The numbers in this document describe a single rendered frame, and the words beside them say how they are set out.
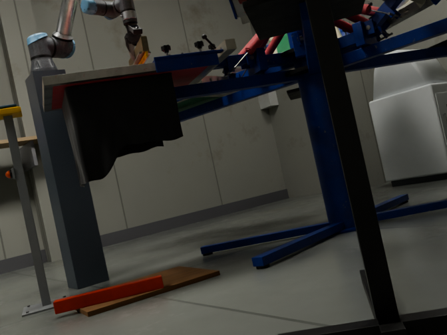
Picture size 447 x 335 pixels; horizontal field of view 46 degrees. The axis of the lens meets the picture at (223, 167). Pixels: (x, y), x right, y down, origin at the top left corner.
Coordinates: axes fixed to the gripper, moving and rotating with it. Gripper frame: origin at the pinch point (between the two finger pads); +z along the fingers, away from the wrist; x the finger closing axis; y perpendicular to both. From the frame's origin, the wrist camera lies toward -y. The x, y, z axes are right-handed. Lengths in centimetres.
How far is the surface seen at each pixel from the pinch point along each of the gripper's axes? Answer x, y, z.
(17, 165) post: 66, 10, 41
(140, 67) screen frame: 6.7, -29.3, 11.6
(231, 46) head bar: -36, -34, 8
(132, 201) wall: -29, 293, 72
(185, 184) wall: -92, 309, 66
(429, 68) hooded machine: -287, 122, 10
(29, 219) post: 65, 10, 67
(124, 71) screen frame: 14.0, -29.3, 12.5
